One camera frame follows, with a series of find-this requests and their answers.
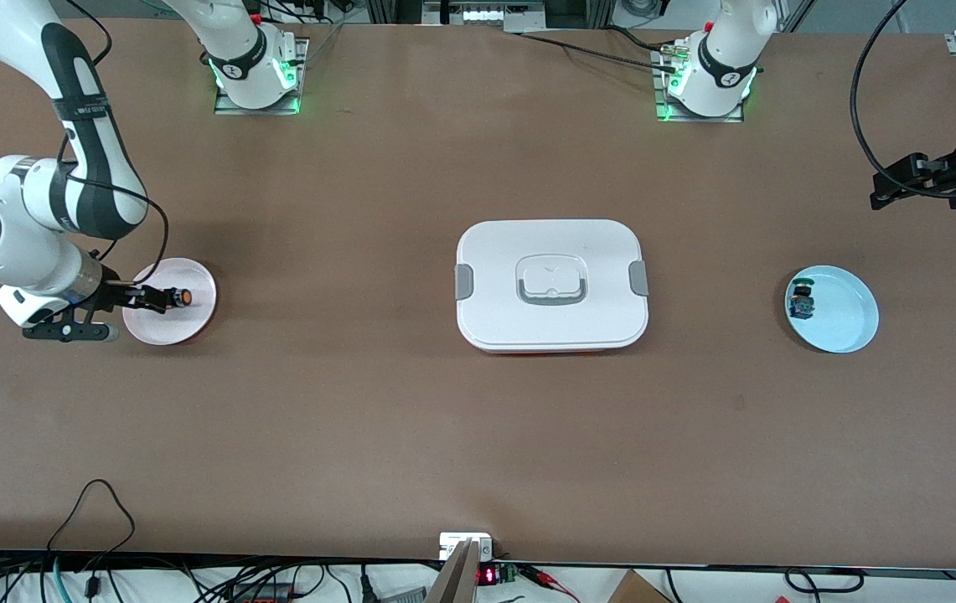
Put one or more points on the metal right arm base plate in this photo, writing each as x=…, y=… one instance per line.
x=299, y=50

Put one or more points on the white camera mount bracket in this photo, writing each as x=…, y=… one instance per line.
x=452, y=540

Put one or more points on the pink round plate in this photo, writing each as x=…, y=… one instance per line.
x=167, y=327

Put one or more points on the light blue round plate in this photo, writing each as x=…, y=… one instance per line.
x=842, y=311

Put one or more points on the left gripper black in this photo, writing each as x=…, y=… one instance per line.
x=949, y=172

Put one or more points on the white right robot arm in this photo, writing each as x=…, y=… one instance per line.
x=0, y=234

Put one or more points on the grey camera pole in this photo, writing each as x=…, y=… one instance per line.
x=457, y=582

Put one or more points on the green push-button switch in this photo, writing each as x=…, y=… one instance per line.
x=800, y=306

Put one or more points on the brown cardboard piece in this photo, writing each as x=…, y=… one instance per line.
x=637, y=590

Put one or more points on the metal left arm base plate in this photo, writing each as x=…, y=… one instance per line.
x=700, y=120

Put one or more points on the red digit display board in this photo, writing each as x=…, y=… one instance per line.
x=488, y=575

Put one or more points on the silver metal frame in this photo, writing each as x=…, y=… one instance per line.
x=486, y=15

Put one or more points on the white lidded box grey latches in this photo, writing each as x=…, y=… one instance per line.
x=494, y=318

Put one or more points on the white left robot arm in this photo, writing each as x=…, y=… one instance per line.
x=720, y=84

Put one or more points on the orange push-button switch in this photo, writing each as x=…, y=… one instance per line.
x=180, y=298

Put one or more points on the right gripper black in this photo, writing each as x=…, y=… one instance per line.
x=116, y=294

